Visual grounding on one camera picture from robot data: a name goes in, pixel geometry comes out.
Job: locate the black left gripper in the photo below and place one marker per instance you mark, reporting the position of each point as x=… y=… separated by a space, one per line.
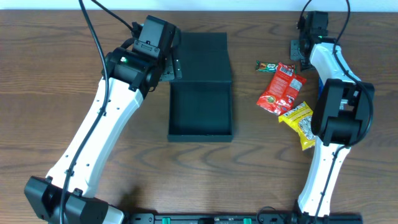
x=173 y=70

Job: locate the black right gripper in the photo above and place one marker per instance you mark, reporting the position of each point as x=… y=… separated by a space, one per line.
x=296 y=50

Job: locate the green red KitKat bar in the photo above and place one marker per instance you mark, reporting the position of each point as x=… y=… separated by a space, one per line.
x=266 y=66

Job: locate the red snack packet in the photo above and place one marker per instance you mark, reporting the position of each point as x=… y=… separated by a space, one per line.
x=279 y=96

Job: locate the black rectangular box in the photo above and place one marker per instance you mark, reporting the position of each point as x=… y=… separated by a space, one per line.
x=201 y=102

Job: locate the yellow sunflower seed packet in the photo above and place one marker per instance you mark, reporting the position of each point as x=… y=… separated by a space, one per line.
x=299 y=119

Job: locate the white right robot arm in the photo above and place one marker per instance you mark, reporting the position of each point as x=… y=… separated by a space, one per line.
x=341 y=119

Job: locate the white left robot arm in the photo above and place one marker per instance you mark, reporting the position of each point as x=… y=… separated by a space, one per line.
x=67 y=193

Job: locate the blue Oreo packet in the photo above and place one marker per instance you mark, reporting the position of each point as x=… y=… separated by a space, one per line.
x=320 y=87

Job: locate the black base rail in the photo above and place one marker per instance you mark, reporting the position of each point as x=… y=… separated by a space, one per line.
x=266 y=218

